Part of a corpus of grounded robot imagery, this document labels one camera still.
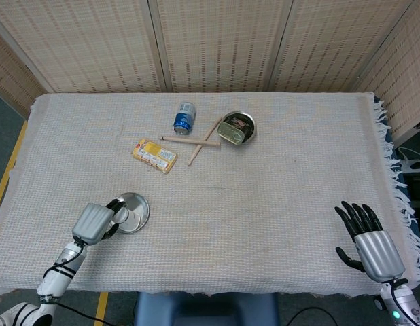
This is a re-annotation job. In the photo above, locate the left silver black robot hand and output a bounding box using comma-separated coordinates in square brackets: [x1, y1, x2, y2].
[71, 198, 129, 246]

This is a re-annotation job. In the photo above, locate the black floor cable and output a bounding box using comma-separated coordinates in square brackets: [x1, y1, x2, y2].
[56, 303, 106, 324]

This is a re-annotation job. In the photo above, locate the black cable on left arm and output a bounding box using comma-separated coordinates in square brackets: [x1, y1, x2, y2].
[43, 243, 87, 273]

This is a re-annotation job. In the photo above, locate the round silver metal plate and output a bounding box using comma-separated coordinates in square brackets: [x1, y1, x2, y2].
[115, 192, 151, 234]

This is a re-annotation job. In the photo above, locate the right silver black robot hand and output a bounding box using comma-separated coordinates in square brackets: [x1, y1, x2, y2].
[334, 200, 406, 283]

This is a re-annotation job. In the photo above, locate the dark metal bowl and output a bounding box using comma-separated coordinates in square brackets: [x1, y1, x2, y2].
[222, 111, 257, 144]

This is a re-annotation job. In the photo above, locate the blue soda can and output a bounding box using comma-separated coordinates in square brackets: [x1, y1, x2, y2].
[172, 101, 197, 136]

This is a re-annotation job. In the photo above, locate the gold sardine tin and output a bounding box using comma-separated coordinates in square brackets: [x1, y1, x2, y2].
[217, 120, 247, 145]

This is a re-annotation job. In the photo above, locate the beige waffle tablecloth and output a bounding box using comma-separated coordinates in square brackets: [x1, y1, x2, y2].
[0, 92, 420, 299]

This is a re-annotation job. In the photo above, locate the woven bamboo folding screen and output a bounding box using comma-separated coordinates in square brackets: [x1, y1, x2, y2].
[0, 0, 420, 140]

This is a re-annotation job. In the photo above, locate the white plastic stand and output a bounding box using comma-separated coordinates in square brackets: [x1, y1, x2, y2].
[398, 147, 420, 171]

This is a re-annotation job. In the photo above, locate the yellow cardboard box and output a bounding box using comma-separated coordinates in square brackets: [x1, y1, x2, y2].
[132, 137, 178, 175]

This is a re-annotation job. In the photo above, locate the wooden drumstick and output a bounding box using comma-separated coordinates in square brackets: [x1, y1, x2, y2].
[187, 116, 224, 166]
[161, 135, 222, 147]

